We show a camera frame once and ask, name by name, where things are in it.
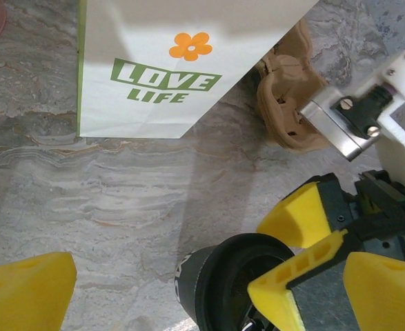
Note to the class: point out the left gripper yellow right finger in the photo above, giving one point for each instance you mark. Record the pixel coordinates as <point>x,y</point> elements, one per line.
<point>388,300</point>

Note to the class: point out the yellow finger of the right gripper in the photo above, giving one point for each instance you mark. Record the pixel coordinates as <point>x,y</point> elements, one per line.
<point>298,217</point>
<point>274,286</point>

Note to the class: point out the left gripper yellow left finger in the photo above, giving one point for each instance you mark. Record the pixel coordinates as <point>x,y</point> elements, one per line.
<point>22,296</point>

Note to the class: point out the black plastic cup lid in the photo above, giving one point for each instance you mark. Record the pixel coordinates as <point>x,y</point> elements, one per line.
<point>223,269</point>

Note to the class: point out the black paper coffee cup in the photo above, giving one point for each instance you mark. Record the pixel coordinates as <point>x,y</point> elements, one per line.
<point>185,282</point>

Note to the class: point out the brown pulp cup carrier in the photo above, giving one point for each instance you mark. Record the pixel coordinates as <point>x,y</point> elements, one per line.
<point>267,117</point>
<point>292,69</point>

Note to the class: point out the white printed paper bag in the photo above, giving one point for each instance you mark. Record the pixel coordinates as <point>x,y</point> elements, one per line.
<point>154,34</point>

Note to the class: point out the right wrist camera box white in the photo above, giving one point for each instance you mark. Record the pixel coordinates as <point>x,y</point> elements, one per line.
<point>347,124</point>

